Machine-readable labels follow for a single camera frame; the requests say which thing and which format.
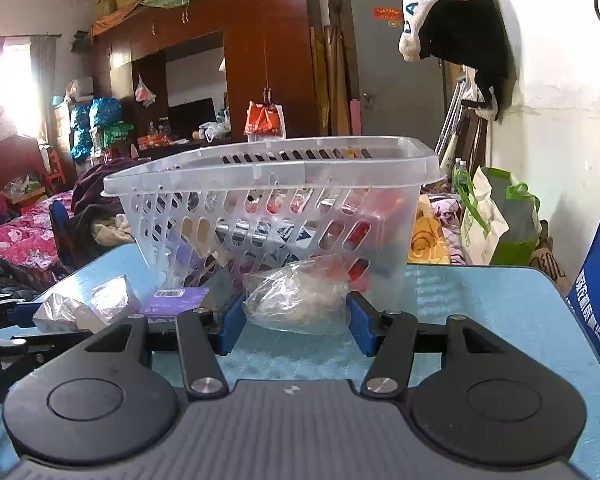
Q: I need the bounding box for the clear plastic packet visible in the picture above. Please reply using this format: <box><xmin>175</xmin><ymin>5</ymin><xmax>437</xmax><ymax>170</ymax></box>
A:
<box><xmin>242</xmin><ymin>255</ymin><xmax>351</xmax><ymax>336</ymax></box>

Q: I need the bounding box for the clear plastic perforated basket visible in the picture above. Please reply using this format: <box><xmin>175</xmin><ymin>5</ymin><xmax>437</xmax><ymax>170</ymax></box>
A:
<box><xmin>102</xmin><ymin>136</ymin><xmax>440</xmax><ymax>292</ymax></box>

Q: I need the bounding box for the purple small box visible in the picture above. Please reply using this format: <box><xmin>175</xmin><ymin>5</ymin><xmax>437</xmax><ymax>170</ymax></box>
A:
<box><xmin>140</xmin><ymin>287</ymin><xmax>209</xmax><ymax>320</ymax></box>

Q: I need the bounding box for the crumpled clear plastic bag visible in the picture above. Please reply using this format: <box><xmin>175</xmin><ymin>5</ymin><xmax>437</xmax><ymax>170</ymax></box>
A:
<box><xmin>32</xmin><ymin>275</ymin><xmax>142</xmax><ymax>334</ymax></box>

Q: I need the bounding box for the pink floral bedspread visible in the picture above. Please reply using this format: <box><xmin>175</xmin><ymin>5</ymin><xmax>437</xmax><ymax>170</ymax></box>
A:
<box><xmin>0</xmin><ymin>191</ymin><xmax>72</xmax><ymax>270</ymax></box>

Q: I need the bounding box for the dark clothes pile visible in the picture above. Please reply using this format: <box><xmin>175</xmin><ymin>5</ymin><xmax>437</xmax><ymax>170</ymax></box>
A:
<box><xmin>48</xmin><ymin>157</ymin><xmax>140</xmax><ymax>270</ymax></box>

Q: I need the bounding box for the green white shopping bag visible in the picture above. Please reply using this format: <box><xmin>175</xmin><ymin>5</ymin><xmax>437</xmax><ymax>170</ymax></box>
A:
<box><xmin>452</xmin><ymin>167</ymin><xmax>541</xmax><ymax>266</ymax></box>

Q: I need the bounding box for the red white plastic bag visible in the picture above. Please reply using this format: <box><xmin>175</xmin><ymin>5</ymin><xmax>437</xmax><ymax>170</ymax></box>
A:
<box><xmin>244</xmin><ymin>102</ymin><xmax>286</xmax><ymax>142</ymax></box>

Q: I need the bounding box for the grey metal door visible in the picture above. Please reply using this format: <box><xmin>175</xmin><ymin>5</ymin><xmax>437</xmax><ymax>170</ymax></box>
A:
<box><xmin>328</xmin><ymin>0</ymin><xmax>448</xmax><ymax>148</ymax></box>

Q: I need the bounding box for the dark red wooden wardrobe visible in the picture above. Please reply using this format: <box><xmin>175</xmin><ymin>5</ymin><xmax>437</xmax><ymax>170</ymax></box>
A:
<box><xmin>91</xmin><ymin>0</ymin><xmax>323</xmax><ymax>142</ymax></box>

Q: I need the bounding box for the white black hanging garment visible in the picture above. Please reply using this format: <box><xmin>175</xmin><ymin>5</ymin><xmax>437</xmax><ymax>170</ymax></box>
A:
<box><xmin>399</xmin><ymin>0</ymin><xmax>509</xmax><ymax>120</ymax></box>

